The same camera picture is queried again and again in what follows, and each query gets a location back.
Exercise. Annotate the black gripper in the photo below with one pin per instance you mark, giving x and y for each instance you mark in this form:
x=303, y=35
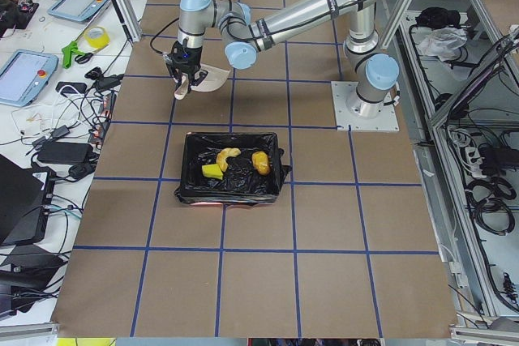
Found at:
x=194, y=57

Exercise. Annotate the beige plastic dustpan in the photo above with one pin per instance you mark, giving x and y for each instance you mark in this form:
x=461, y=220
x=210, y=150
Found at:
x=215, y=80

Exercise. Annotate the pale curved peel piece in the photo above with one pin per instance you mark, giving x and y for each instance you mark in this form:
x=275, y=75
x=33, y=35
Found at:
x=224, y=154

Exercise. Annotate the yellow green sponge piece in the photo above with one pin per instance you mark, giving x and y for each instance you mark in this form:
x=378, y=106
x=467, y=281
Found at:
x=212, y=171

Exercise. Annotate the yellow potato-like lump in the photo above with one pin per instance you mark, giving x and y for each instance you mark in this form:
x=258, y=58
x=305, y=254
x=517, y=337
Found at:
x=261, y=163

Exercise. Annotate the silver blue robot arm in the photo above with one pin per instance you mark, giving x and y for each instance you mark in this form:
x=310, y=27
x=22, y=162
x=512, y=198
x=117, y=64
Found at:
x=244, y=38

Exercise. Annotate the black lined trash bin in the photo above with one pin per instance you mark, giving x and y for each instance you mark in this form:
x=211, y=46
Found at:
x=241, y=183

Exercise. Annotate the yellow tape roll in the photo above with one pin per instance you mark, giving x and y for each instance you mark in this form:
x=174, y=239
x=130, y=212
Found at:
x=97, y=37

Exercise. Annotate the black scissors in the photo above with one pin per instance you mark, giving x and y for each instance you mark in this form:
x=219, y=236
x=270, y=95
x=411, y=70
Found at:
x=83, y=58

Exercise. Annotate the blue teach pendant far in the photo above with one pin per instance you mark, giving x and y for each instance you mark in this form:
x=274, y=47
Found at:
x=76, y=10

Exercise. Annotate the blue teach pendant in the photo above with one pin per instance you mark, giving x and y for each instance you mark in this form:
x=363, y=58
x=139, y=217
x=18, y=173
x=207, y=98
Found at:
x=24, y=76
x=76, y=10

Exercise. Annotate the black power brick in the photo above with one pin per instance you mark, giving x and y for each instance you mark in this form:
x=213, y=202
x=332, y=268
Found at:
x=65, y=153

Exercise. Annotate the blue teach pendant near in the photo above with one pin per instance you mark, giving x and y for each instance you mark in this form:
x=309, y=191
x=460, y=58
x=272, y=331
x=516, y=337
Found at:
x=24, y=76

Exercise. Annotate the black laptop device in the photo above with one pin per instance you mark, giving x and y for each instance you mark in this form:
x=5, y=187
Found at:
x=25, y=197

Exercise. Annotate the crumpled white cloth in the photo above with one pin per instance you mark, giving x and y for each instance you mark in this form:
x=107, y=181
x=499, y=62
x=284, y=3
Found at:
x=443, y=43

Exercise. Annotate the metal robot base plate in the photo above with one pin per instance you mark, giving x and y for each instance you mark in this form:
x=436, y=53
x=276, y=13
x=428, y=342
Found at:
x=354, y=114

